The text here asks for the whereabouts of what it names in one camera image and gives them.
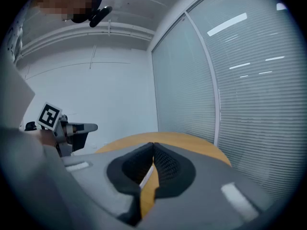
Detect white ceiling pipes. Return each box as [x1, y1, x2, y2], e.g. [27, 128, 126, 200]
[20, 22, 156, 55]

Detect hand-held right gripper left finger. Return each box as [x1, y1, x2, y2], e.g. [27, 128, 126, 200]
[62, 142, 154, 226]

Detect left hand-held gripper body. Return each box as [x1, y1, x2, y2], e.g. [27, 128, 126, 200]
[37, 101, 73, 158]

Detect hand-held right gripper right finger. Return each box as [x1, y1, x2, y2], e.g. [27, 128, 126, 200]
[142, 142, 274, 230]

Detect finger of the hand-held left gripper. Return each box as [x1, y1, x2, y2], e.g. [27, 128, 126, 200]
[68, 123, 98, 153]

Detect person's white star-print shirt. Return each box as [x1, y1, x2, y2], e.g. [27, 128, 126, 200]
[6, 6, 26, 64]

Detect person's left forearm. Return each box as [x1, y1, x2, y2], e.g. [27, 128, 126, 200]
[35, 129, 59, 150]

